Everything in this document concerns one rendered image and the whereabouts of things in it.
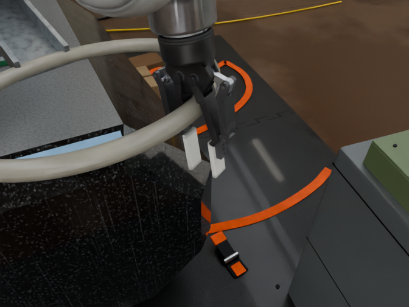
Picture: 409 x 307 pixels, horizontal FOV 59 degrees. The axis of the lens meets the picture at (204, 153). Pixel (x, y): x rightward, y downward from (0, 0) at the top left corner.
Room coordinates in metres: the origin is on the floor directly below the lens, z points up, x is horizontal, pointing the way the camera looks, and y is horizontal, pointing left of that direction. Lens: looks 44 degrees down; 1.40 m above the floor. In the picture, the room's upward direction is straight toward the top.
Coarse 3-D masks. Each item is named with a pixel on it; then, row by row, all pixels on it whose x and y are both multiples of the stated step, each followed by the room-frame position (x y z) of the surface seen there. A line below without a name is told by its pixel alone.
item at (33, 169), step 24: (72, 48) 0.75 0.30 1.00; (96, 48) 0.75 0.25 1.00; (120, 48) 0.75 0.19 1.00; (144, 48) 0.74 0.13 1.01; (0, 72) 0.65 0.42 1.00; (24, 72) 0.67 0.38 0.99; (192, 96) 0.45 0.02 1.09; (168, 120) 0.38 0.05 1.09; (192, 120) 0.40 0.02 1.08; (120, 144) 0.34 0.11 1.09; (144, 144) 0.34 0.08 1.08; (0, 168) 0.31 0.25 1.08; (24, 168) 0.31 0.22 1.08; (48, 168) 0.30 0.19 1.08; (72, 168) 0.31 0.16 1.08; (96, 168) 0.31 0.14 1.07
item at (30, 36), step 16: (0, 0) 0.97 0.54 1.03; (16, 0) 0.95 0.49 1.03; (0, 16) 0.89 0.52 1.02; (16, 16) 0.90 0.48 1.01; (32, 16) 0.87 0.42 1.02; (0, 32) 0.83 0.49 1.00; (16, 32) 0.83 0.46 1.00; (32, 32) 0.84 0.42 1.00; (48, 32) 0.80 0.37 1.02; (0, 48) 0.73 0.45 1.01; (16, 48) 0.77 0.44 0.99; (32, 48) 0.78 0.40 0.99; (48, 48) 0.78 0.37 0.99; (64, 48) 0.74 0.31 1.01; (16, 64) 0.67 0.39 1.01
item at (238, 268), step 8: (216, 240) 0.84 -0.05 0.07; (224, 240) 0.85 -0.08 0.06; (224, 248) 0.81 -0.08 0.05; (224, 256) 0.78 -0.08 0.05; (232, 256) 0.78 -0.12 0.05; (224, 264) 0.76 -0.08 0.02; (232, 264) 0.75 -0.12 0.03; (240, 264) 0.75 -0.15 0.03; (232, 272) 0.72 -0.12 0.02; (240, 272) 0.72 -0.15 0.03
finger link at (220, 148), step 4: (232, 132) 0.41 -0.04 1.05; (220, 136) 0.40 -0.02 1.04; (232, 136) 0.40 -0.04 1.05; (220, 140) 0.40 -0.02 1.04; (220, 144) 0.40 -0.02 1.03; (224, 144) 0.41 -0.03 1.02; (216, 148) 0.41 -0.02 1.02; (220, 148) 0.40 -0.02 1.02; (224, 148) 0.41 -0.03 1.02; (216, 152) 0.40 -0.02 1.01; (220, 152) 0.40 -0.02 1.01; (224, 152) 0.41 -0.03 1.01; (216, 156) 0.40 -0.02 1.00; (220, 156) 0.40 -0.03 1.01; (224, 156) 0.40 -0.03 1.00
